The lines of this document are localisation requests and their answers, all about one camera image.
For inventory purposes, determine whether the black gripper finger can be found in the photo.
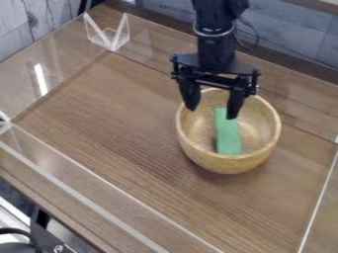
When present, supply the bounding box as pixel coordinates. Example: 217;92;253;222
178;79;201;111
227;87;246;120

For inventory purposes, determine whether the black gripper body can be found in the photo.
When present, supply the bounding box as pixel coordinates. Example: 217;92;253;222
170;24;262;98

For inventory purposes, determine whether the wooden bowl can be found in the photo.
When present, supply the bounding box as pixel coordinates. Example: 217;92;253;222
175;88;282;174

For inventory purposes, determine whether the green rectangular stick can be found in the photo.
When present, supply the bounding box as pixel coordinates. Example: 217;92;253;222
214;108;243;155

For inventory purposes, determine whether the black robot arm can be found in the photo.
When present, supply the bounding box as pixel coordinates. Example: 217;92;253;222
170;0;262;120

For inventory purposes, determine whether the clear acrylic stand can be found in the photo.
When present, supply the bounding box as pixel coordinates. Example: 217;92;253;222
83;13;130;51

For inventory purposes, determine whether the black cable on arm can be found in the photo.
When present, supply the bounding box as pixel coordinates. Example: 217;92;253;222
237;18;262;53

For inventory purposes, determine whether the clear acrylic tray wall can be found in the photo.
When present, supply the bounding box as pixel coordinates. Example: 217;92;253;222
0;112;222;253

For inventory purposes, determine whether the black table frame bracket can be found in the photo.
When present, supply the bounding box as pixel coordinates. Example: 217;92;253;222
31;209;76;253

